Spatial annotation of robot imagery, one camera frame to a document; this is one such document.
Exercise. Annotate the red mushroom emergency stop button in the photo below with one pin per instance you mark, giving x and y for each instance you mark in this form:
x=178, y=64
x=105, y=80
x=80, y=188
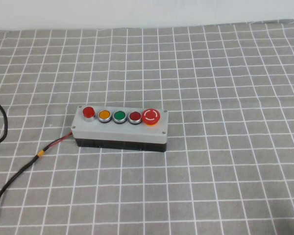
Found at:
x=150, y=115

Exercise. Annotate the yellow flat push button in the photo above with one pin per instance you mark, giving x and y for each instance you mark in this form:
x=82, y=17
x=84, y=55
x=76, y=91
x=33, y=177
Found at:
x=104, y=115

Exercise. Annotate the red illuminated dome button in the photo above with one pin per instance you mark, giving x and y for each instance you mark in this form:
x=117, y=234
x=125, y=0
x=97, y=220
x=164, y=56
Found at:
x=88, y=112

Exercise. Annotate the green flat push button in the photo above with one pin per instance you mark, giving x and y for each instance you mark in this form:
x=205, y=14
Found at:
x=119, y=116

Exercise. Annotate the dark red flat push button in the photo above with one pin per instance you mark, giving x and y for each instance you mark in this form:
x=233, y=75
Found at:
x=134, y=116

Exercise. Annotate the grey black button control box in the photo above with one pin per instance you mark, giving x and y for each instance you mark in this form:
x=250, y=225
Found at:
x=117, y=133

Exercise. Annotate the grey white checkered tablecloth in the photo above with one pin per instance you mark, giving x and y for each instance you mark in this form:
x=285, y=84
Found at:
x=210, y=171

